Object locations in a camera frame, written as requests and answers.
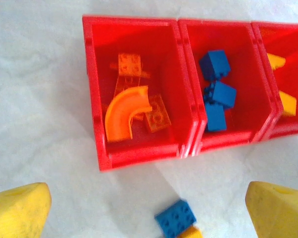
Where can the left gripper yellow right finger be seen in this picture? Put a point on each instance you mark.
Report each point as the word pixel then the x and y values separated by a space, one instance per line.
pixel 278 215

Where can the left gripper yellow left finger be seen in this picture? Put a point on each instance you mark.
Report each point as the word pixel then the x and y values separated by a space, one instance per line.
pixel 17 213

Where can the yellow arched lego piece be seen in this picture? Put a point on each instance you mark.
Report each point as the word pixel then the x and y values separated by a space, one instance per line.
pixel 288 104

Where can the blue lego brick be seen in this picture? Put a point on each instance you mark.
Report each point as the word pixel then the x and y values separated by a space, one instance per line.
pixel 214 119
pixel 216 64
pixel 176 218
pixel 223 95

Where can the orange curved lego piece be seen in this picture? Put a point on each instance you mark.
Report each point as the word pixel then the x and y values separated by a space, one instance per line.
pixel 119 111

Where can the yellow lego brick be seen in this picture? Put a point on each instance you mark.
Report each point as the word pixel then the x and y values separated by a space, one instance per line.
pixel 275 62
pixel 192 233

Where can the long orange lego plate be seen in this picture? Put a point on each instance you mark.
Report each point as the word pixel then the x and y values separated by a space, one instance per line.
pixel 127 83

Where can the small orange lego brick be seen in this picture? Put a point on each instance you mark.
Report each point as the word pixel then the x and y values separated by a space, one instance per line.
pixel 129 63

